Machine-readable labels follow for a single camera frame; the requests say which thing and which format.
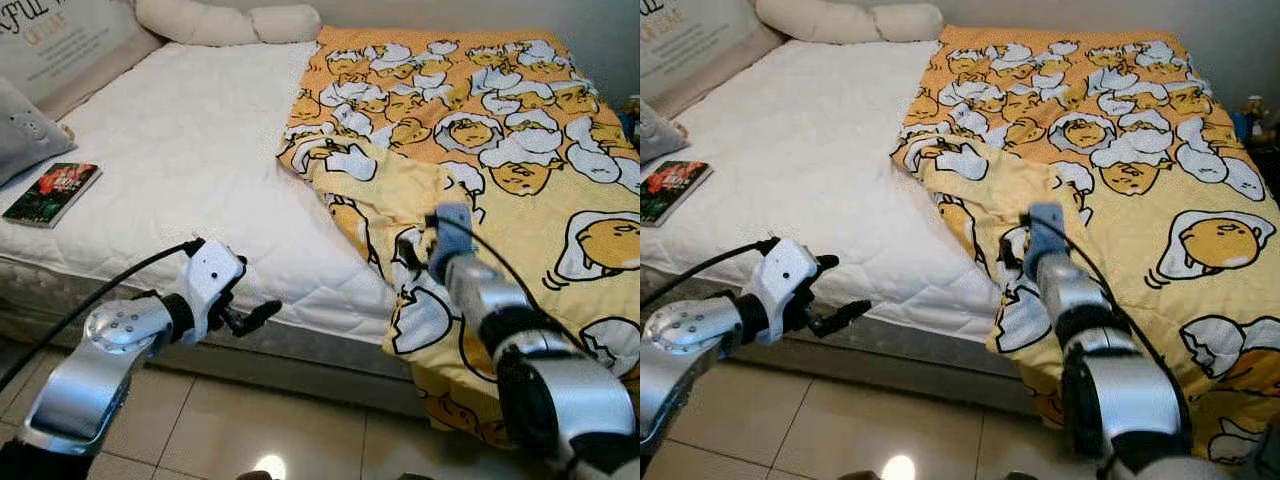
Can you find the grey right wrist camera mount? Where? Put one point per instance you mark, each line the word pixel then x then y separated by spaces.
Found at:
pixel 1044 236
pixel 451 240

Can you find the grey patterned printed headboard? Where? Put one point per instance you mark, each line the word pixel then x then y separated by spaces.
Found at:
pixel 700 45
pixel 60 45

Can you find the white quilted mattress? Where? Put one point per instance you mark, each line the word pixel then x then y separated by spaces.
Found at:
pixel 800 140
pixel 190 150

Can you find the yellow cartoon egg blanket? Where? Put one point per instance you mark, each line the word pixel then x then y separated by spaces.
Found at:
pixel 1150 130
pixel 500 130

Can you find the grey bear face pillow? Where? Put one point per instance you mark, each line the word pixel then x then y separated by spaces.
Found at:
pixel 28 132
pixel 658 134

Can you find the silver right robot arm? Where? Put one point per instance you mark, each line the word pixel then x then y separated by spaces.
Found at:
pixel 565 392
pixel 1122 392

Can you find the small colourful toy figure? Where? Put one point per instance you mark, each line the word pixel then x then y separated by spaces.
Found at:
pixel 1255 116
pixel 632 114

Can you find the beige bed base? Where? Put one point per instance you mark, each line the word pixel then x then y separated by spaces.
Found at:
pixel 900 366
pixel 300 376

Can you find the beige bolster pillow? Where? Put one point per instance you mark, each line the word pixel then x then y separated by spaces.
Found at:
pixel 220 20
pixel 845 20

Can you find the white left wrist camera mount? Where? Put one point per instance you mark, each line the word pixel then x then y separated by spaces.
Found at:
pixel 212 282
pixel 786 285

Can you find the dark red cover book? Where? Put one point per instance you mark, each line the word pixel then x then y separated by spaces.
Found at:
pixel 52 194
pixel 672 190

